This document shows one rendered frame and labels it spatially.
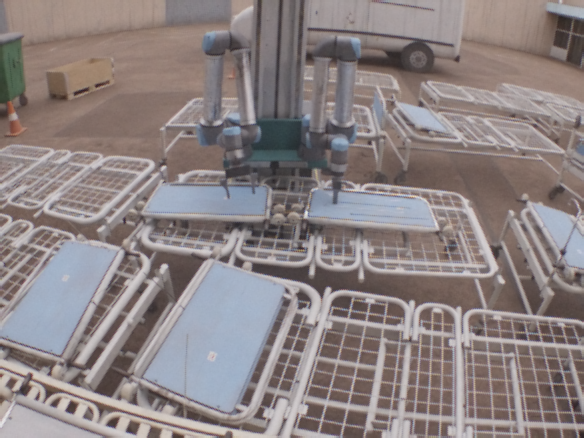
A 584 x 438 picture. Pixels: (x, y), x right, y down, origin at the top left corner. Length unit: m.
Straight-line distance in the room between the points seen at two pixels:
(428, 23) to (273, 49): 7.24
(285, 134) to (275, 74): 0.41
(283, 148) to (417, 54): 7.15
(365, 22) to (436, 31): 1.71
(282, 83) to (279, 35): 0.33
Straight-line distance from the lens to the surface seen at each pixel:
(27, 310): 1.90
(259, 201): 2.30
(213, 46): 2.23
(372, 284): 2.66
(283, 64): 2.62
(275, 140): 2.68
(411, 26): 9.45
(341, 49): 2.20
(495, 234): 3.52
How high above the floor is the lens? 1.74
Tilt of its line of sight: 31 degrees down
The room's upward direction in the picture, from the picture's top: 4 degrees clockwise
